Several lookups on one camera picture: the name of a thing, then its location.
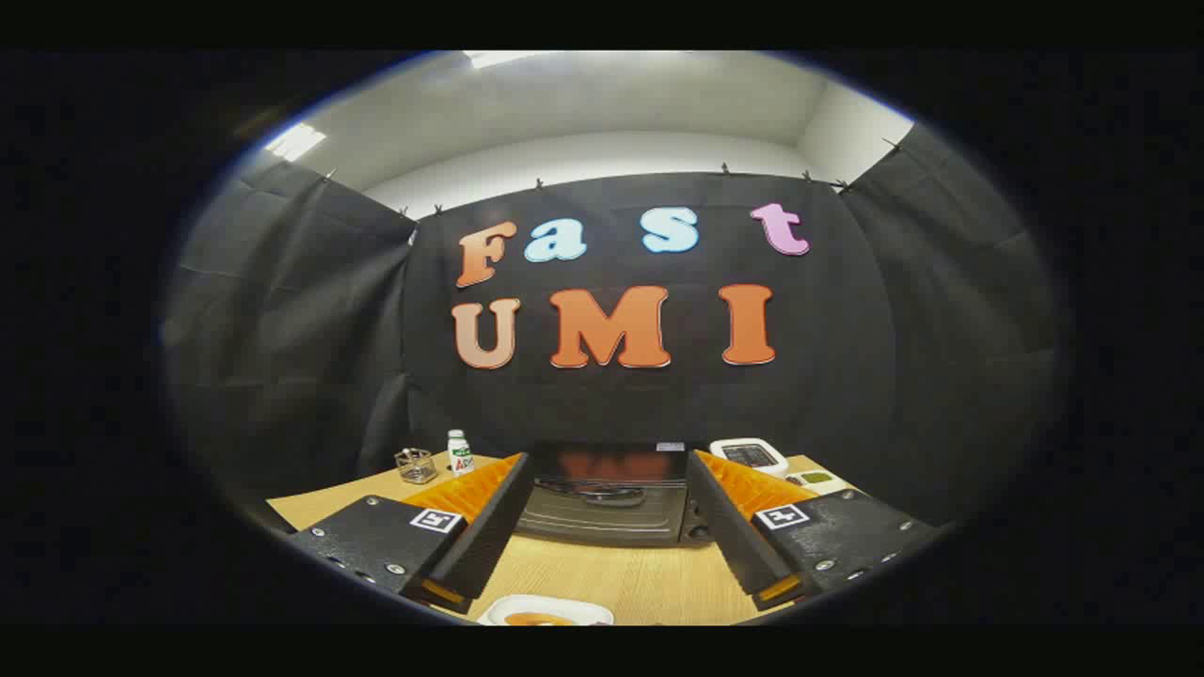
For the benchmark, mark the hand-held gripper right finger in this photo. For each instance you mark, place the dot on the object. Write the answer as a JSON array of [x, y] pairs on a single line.
[[729, 527]]

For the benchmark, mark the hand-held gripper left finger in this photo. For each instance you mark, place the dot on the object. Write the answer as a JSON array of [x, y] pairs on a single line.
[[497, 527]]

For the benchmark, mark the sugared doughnut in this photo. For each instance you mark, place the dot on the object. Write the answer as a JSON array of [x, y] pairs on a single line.
[[538, 620]]

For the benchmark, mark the black toaster oven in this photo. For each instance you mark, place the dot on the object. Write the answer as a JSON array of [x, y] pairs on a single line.
[[611, 522]]

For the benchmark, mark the white bread toaster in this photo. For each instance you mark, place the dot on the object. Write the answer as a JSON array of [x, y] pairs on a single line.
[[751, 455]]

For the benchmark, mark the white drink bottle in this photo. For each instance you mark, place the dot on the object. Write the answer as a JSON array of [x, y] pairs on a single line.
[[459, 456]]

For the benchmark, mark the small white snack dish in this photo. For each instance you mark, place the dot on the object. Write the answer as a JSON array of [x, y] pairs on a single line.
[[816, 480]]

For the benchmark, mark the white plate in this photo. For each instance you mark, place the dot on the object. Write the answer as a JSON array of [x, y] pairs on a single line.
[[564, 605]]

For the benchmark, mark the ceiling light panel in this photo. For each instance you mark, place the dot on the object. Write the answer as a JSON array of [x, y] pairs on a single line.
[[294, 141], [494, 57]]

